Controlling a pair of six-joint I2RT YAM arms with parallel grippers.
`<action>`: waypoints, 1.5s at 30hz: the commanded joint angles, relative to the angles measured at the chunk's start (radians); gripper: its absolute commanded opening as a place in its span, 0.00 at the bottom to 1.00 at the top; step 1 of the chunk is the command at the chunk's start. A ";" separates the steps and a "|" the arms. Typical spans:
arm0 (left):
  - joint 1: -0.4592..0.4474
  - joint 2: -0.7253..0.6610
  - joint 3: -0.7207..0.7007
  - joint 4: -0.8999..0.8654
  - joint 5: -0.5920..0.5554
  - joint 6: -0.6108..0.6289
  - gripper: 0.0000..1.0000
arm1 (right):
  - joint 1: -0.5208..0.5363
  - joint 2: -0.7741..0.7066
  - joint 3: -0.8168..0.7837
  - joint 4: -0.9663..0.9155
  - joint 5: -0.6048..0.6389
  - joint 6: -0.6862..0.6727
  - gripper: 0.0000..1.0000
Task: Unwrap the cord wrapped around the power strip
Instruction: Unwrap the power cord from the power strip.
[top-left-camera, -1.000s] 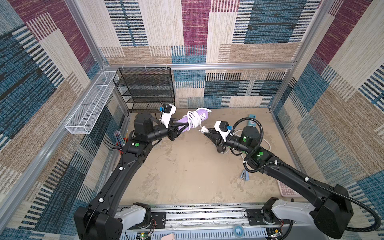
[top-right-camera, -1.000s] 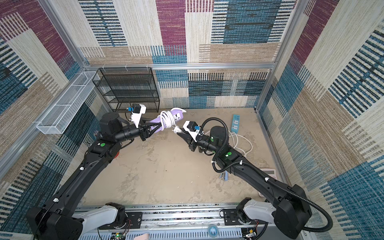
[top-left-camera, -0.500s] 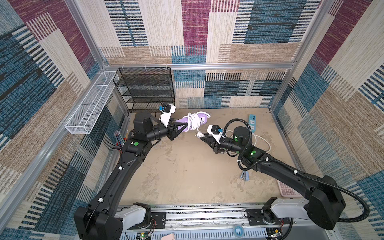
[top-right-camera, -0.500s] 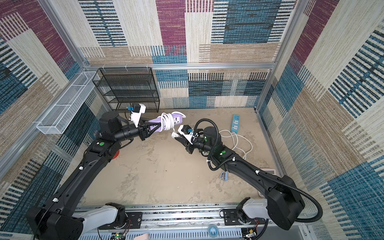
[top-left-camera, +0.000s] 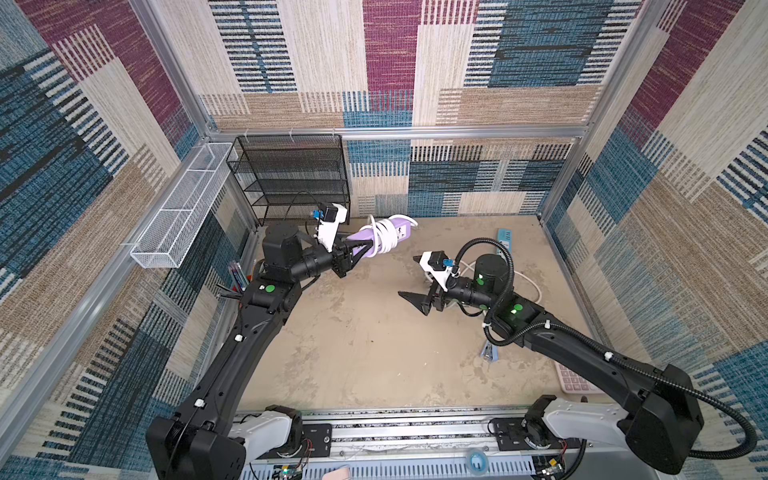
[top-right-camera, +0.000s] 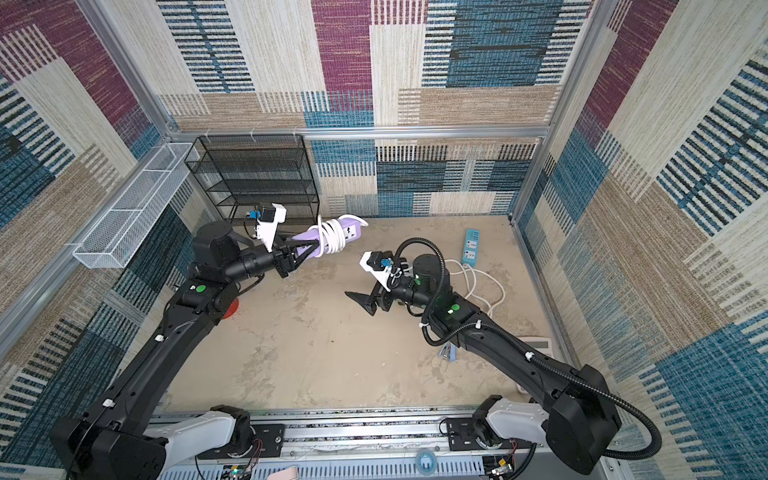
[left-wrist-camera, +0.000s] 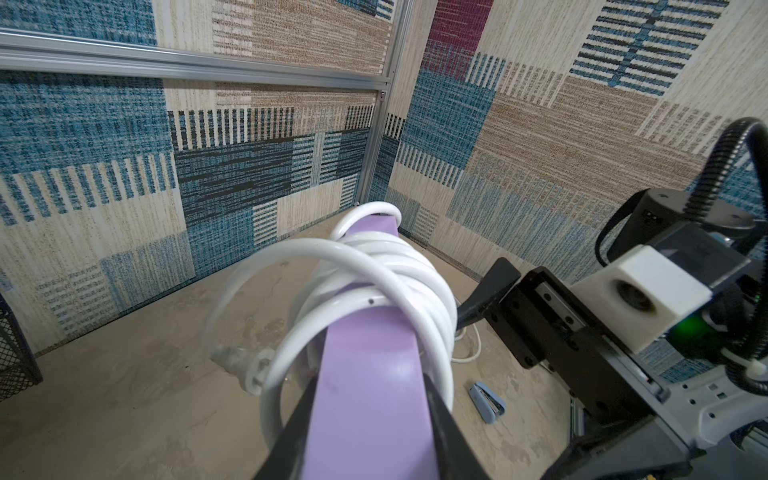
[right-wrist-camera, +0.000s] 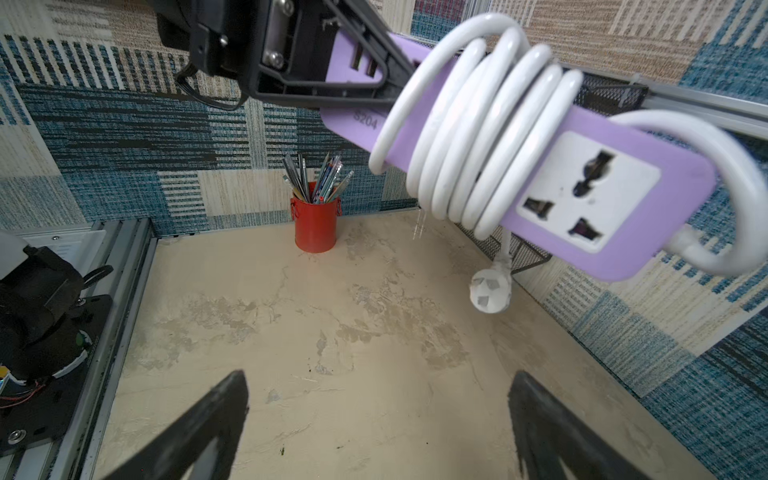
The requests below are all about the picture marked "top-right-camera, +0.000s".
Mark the purple power strip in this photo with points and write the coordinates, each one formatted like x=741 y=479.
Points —
x=334 y=234

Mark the teal power strip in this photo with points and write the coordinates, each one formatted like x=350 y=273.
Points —
x=470 y=247

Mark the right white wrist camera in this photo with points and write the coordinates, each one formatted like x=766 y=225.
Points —
x=383 y=266

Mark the blue binder clip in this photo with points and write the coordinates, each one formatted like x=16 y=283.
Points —
x=448 y=352

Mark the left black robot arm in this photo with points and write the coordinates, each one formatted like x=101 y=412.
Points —
x=107 y=441

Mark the aluminium front rail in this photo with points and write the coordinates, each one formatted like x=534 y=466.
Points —
x=374 y=444

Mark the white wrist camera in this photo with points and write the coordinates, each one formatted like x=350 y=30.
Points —
x=267 y=220
x=383 y=266

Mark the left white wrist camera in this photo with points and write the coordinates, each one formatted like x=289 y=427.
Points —
x=267 y=220

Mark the red pen cup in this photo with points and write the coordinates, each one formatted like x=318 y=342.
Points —
x=232 y=309

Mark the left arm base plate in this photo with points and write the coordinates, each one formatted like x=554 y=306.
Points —
x=265 y=441

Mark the white mesh wall basket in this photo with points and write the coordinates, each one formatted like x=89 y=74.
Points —
x=120 y=231

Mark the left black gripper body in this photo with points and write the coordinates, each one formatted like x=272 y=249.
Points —
x=281 y=261

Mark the black wire shelf rack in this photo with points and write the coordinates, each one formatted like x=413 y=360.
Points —
x=241 y=172

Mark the pink white calculator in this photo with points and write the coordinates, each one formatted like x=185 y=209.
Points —
x=541 y=344

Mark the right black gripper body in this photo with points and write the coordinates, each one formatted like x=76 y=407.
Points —
x=384 y=296

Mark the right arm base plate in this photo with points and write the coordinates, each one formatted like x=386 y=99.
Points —
x=461 y=436

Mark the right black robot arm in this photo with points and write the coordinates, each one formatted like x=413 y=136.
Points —
x=576 y=417

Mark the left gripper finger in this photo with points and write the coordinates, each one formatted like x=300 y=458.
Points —
x=303 y=252
x=296 y=240

